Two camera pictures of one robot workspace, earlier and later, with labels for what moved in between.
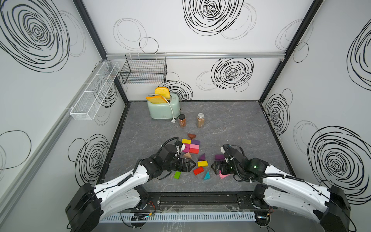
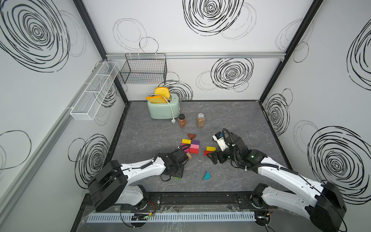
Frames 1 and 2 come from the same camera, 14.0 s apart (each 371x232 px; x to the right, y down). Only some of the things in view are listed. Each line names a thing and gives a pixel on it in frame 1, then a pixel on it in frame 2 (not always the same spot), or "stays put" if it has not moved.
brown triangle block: [191, 136] stays put
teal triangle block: [207, 176] stays put
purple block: [196, 142] stays put
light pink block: [192, 146] stays put
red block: [193, 151] stays put
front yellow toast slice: [156, 99] stays put
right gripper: [221, 164] → [214, 157]
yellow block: [203, 163] → [210, 148]
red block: [198, 170] → [205, 152]
